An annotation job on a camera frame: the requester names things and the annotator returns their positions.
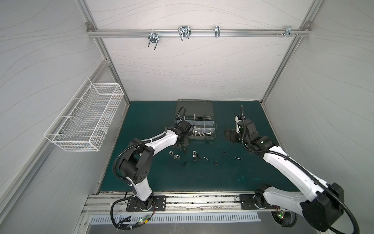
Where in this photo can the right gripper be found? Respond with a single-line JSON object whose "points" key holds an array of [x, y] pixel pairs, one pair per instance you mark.
{"points": [[231, 134]]}

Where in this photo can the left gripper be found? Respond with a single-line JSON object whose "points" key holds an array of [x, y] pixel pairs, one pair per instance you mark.
{"points": [[186, 142]]}

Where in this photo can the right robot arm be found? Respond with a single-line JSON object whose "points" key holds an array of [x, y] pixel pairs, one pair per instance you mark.
{"points": [[320, 203]]}

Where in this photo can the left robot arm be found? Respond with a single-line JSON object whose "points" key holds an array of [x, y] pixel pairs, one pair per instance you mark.
{"points": [[133, 164]]}

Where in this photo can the grey compartment organizer box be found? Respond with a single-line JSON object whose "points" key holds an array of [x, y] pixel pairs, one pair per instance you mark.
{"points": [[200, 114]]}

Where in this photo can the green table mat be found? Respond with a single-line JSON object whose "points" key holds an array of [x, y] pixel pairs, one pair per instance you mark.
{"points": [[145, 119]]}

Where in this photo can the metal u-bolt clamp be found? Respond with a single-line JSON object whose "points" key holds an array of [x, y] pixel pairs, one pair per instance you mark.
{"points": [[184, 32], [153, 39]]}

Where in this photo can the white vent strip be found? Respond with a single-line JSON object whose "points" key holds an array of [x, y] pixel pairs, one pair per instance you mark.
{"points": [[169, 218]]}

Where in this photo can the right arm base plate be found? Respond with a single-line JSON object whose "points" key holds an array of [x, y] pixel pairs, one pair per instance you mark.
{"points": [[254, 202]]}

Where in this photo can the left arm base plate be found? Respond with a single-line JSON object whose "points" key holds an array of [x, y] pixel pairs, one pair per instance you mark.
{"points": [[153, 203]]}

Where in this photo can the white wire basket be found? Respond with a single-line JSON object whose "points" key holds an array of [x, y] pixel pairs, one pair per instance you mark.
{"points": [[84, 122]]}

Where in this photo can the small metal bracket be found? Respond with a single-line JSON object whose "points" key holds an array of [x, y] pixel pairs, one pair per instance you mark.
{"points": [[217, 31]]}

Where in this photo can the right metal rail clamp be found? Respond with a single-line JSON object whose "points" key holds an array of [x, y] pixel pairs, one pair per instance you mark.
{"points": [[288, 33]]}

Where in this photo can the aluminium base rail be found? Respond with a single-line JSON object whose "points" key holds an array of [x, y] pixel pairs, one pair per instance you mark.
{"points": [[176, 202]]}

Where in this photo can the aluminium crossbar rail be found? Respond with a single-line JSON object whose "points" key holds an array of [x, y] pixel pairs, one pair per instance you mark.
{"points": [[195, 33]]}

